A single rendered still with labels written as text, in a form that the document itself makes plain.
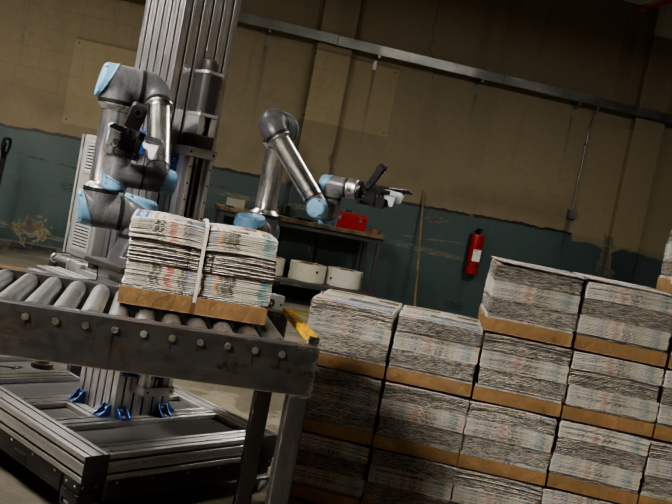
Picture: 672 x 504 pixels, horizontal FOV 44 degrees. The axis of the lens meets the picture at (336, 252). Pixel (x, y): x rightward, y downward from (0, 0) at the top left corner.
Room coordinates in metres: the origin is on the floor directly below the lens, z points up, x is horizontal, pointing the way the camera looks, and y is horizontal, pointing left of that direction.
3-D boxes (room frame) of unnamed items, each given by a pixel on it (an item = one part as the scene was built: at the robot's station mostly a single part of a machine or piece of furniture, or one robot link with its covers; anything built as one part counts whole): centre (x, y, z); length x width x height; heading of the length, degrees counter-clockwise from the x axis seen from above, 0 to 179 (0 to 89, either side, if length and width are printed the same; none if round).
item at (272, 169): (3.29, 0.31, 1.19); 0.15 x 0.12 x 0.55; 164
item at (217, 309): (2.24, 0.25, 0.83); 0.29 x 0.16 x 0.04; 12
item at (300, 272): (8.94, 0.45, 0.55); 1.80 x 0.70 x 1.09; 103
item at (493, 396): (2.88, -0.55, 0.40); 1.16 x 0.38 x 0.51; 82
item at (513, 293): (2.86, -0.68, 0.95); 0.38 x 0.29 x 0.23; 173
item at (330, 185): (3.22, 0.06, 1.21); 0.11 x 0.08 x 0.09; 74
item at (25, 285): (2.08, 0.78, 0.78); 0.47 x 0.05 x 0.05; 13
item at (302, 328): (2.23, 0.06, 0.81); 0.43 x 0.03 x 0.02; 13
